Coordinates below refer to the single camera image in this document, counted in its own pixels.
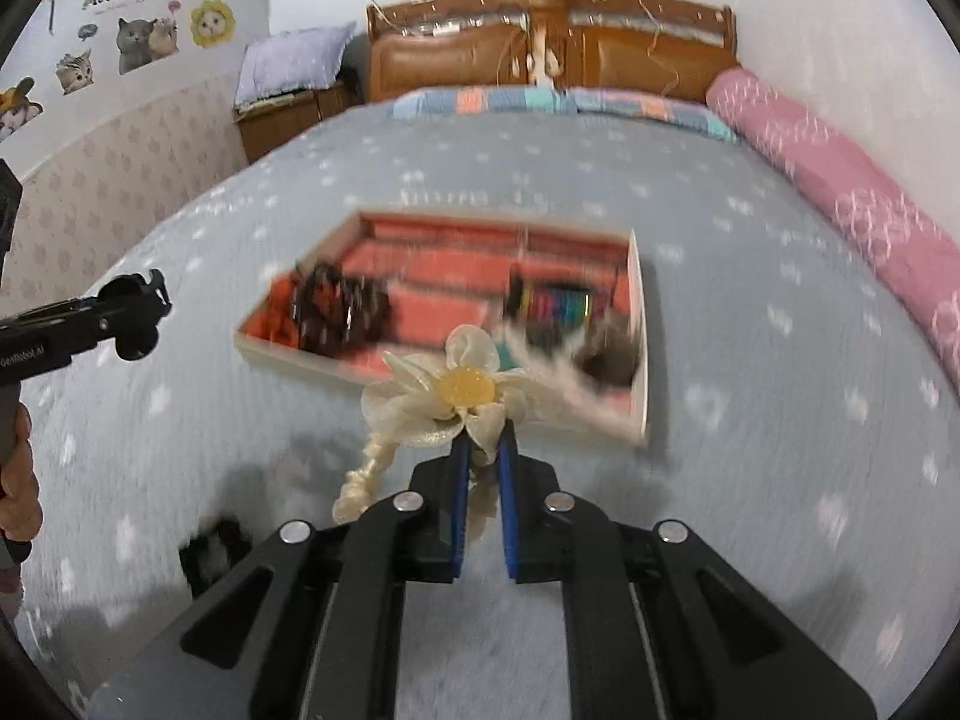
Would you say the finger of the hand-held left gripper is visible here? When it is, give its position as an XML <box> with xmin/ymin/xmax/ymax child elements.
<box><xmin>75</xmin><ymin>268</ymin><xmax>173</xmax><ymax>327</ymax></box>
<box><xmin>111</xmin><ymin>321</ymin><xmax>162</xmax><ymax>361</ymax></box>

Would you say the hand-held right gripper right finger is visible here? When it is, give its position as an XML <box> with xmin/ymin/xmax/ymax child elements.
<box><xmin>495</xmin><ymin>420</ymin><xmax>826</xmax><ymax>720</ymax></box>

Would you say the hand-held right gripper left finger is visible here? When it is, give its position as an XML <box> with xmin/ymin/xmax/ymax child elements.
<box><xmin>150</xmin><ymin>439</ymin><xmax>473</xmax><ymax>720</ymax></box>

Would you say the cream flower hair tie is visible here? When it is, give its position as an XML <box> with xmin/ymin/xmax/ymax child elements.
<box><xmin>332</xmin><ymin>324</ymin><xmax>530</xmax><ymax>541</ymax></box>

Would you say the orange scrunchie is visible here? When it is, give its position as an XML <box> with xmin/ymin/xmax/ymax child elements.
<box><xmin>266</xmin><ymin>277</ymin><xmax>308</xmax><ymax>346</ymax></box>

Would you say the dark wooden bead bracelet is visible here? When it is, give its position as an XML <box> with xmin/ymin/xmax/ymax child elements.
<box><xmin>289</xmin><ymin>259</ymin><xmax>395</xmax><ymax>361</ymax></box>

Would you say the colourful bead bracelet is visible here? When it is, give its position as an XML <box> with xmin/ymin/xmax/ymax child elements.
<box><xmin>506</xmin><ymin>270</ymin><xmax>612</xmax><ymax>331</ymax></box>

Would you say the beige jewelry tray orange lining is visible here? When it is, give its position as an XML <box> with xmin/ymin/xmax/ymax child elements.
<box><xmin>234</xmin><ymin>208</ymin><xmax>650</xmax><ymax>442</ymax></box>

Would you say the person's left hand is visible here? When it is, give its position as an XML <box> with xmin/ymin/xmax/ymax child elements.
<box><xmin>0</xmin><ymin>403</ymin><xmax>44</xmax><ymax>542</ymax></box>

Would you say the wooden nightstand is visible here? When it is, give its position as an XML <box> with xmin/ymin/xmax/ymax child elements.
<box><xmin>234</xmin><ymin>79</ymin><xmax>357</xmax><ymax>164</ymax></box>

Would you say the plaid pillow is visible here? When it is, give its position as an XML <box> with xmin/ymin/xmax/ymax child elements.
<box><xmin>562</xmin><ymin>88</ymin><xmax>740</xmax><ymax>141</ymax></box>
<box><xmin>394</xmin><ymin>86</ymin><xmax>571</xmax><ymax>119</ymax></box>

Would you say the wooden bed headboard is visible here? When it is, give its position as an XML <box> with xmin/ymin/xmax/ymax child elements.
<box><xmin>366</xmin><ymin>0</ymin><xmax>740</xmax><ymax>102</ymax></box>

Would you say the small doll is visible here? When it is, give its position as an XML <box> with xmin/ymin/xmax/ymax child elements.
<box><xmin>527</xmin><ymin>26</ymin><xmax>562</xmax><ymax>87</ymax></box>

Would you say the pink circle-print bolster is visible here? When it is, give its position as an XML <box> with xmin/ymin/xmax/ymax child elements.
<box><xmin>705</xmin><ymin>67</ymin><xmax>960</xmax><ymax>383</ymax></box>

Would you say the hooded cat wall sticker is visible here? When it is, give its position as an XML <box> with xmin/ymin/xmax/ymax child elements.
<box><xmin>0</xmin><ymin>77</ymin><xmax>42</xmax><ymax>140</ymax></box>

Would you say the black hair tie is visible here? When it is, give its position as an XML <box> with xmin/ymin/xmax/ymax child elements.
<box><xmin>178</xmin><ymin>516</ymin><xmax>252</xmax><ymax>601</ymax></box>

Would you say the tabby kitten wall sticker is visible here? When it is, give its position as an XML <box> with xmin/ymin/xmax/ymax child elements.
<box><xmin>56</xmin><ymin>50</ymin><xmax>95</xmax><ymax>95</ymax></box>

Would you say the grey cat wall sticker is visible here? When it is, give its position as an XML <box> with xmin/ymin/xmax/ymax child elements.
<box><xmin>116</xmin><ymin>15</ymin><xmax>181</xmax><ymax>76</ymax></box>

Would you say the sunflower cat wall sticker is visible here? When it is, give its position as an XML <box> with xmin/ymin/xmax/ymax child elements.
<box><xmin>189</xmin><ymin>1</ymin><xmax>237</xmax><ymax>47</ymax></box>

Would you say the yellow cable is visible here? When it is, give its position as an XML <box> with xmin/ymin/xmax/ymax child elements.
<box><xmin>637</xmin><ymin>0</ymin><xmax>680</xmax><ymax>95</ymax></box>

